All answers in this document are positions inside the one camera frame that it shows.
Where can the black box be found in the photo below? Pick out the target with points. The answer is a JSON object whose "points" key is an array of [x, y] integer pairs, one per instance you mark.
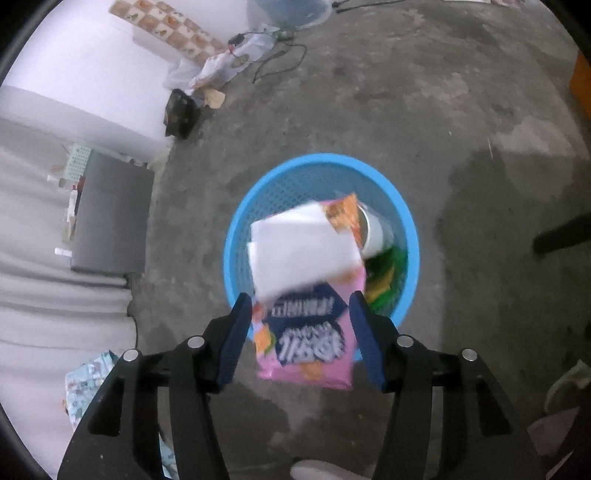
{"points": [[180, 113]]}

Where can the white paper sheet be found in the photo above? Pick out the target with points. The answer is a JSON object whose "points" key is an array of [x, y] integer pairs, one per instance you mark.
{"points": [[300, 249]]}

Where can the pale rounded shoe tip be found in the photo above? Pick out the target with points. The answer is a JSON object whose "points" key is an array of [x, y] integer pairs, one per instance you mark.
{"points": [[323, 470]]}

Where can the pink snack packet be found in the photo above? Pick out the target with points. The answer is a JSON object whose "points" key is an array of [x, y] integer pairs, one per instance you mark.
{"points": [[314, 350]]}

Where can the blue floral blanket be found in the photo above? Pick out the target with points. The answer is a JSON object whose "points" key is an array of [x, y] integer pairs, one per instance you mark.
{"points": [[87, 383]]}

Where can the green snack bag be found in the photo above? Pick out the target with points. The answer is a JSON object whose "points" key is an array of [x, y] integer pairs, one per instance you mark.
{"points": [[385, 267]]}

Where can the pale green desk organizer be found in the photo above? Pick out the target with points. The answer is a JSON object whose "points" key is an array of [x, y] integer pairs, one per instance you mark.
{"points": [[78, 159]]}

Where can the dark furniture leg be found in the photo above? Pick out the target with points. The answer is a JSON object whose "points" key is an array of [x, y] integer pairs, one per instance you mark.
{"points": [[561, 237]]}

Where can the brown paper scrap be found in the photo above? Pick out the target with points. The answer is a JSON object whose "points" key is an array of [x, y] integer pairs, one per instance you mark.
{"points": [[213, 98]]}

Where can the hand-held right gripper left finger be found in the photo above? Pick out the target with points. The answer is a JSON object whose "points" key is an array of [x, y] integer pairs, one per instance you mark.
{"points": [[235, 341]]}

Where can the clear water jug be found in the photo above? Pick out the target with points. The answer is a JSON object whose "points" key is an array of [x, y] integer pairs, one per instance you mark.
{"points": [[291, 14]]}

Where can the white paper cup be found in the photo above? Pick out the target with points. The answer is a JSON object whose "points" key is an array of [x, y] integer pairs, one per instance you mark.
{"points": [[381, 237]]}

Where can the blue mesh basket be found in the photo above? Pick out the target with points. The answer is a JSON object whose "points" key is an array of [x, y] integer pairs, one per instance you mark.
{"points": [[277, 184]]}

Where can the orange board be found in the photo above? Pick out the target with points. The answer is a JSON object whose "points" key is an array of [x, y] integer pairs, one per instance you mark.
{"points": [[581, 83]]}

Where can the grey cabinet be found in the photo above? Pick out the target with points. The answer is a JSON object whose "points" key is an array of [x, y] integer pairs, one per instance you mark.
{"points": [[111, 221]]}

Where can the pale pink cloth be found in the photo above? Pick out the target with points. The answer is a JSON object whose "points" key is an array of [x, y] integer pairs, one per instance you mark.
{"points": [[558, 443]]}

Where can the grey curtain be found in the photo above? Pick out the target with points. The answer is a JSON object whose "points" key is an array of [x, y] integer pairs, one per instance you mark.
{"points": [[46, 300]]}

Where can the white plastic bag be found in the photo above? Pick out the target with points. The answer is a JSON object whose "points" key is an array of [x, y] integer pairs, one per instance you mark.
{"points": [[217, 69]]}

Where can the white curved object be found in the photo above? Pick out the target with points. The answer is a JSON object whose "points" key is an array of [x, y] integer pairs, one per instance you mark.
{"points": [[559, 384]]}

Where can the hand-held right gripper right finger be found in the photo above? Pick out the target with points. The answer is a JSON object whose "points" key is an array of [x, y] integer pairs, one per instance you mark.
{"points": [[367, 341]]}

